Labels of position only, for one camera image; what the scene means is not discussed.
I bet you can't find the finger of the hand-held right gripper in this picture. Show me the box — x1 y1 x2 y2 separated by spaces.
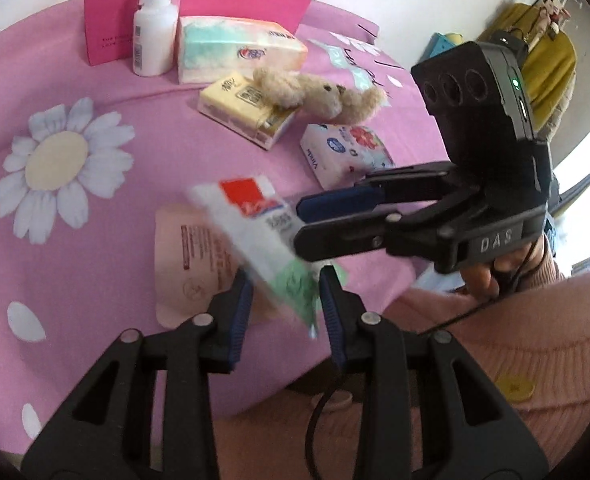
296 161 458 225
291 210 406 263

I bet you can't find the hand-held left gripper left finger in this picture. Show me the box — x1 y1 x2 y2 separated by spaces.
22 270 255 480

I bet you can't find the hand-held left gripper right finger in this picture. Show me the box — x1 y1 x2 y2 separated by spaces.
319 266 548 480

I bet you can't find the floral pocket tissue packet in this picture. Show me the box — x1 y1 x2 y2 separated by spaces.
300 123 396 191

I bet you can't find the white plastic wipes packet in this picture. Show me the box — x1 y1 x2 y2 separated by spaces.
187 176 350 338

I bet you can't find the beige teddy bear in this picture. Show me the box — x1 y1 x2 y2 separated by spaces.
252 66 388 125

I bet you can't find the yellow pocket tissue packet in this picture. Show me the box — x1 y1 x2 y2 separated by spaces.
197 72 296 151

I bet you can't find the pastel soft tissue pack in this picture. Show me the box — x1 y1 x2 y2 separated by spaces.
176 15 309 85

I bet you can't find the pink cardboard box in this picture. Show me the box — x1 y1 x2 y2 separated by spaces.
84 0 312 67

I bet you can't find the person's right forearm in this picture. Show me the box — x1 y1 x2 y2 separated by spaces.
518 240 576 291

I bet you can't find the person's right hand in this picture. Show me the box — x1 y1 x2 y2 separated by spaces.
461 237 548 300

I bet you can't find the pink face mask sachet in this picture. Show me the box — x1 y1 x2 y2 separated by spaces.
154 204 281 330

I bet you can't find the yellow coat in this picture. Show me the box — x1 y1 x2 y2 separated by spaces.
478 2 578 133

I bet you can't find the blue perforated plastic basket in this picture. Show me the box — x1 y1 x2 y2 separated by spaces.
427 32 463 61

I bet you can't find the small hanging plush toy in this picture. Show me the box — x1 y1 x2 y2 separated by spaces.
539 0 572 37

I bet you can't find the pink floral tablecloth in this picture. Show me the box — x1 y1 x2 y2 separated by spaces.
0 0 456 453

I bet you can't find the yellow round button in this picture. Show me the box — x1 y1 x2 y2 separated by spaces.
495 374 532 403

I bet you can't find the white pump lotion bottle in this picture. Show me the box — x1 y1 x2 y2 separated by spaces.
132 0 181 77

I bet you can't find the black cable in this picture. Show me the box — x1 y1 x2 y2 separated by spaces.
306 374 346 480
422 237 548 333

